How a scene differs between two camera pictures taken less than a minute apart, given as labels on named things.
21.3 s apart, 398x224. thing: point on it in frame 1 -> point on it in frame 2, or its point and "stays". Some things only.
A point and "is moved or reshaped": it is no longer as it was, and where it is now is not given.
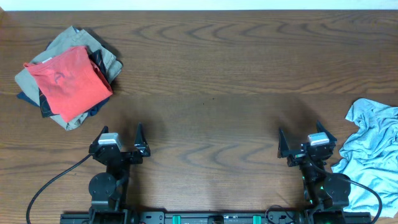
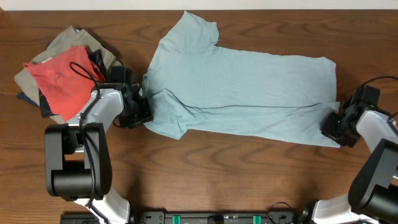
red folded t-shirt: [73, 81] stays
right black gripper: [295, 156] -> [326, 130]
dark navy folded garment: [97, 56] stays
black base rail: [216, 217] stays
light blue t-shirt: [370, 158] is moved or reshaped
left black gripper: [141, 145] -> [147, 114]
